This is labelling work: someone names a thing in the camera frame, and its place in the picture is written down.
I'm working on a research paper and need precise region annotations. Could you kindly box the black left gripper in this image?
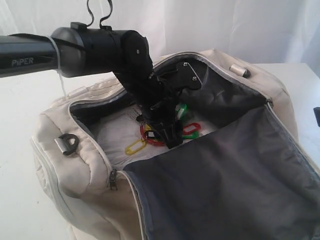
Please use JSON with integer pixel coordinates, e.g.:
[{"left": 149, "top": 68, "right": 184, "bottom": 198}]
[{"left": 122, "top": 69, "right": 183, "bottom": 149}]

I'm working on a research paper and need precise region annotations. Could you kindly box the colourful key tag bunch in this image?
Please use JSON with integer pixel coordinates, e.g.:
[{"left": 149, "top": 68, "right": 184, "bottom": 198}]
[{"left": 124, "top": 102, "right": 201, "bottom": 156}]

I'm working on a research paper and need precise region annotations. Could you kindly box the cream fabric duffel bag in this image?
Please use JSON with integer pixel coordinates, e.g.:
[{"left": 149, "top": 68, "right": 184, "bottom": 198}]
[{"left": 31, "top": 49, "right": 320, "bottom": 240}]

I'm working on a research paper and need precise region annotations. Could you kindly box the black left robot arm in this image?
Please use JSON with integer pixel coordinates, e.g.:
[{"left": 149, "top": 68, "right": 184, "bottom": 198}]
[{"left": 0, "top": 22, "right": 183, "bottom": 149}]

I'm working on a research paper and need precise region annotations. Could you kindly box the clear plastic wrapped package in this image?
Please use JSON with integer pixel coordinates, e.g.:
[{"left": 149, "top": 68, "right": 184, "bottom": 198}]
[{"left": 89, "top": 105, "right": 169, "bottom": 170}]

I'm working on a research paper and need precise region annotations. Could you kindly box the white curtain backdrop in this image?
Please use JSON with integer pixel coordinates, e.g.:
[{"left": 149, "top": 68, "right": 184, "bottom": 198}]
[{"left": 0, "top": 0, "right": 320, "bottom": 70}]

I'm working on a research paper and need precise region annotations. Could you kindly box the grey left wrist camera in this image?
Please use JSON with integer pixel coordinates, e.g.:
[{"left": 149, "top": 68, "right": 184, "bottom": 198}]
[{"left": 171, "top": 62, "right": 202, "bottom": 91}]

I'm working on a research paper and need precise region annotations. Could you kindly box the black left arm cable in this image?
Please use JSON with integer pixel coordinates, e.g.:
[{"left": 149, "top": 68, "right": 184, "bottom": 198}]
[{"left": 86, "top": 0, "right": 115, "bottom": 31}]

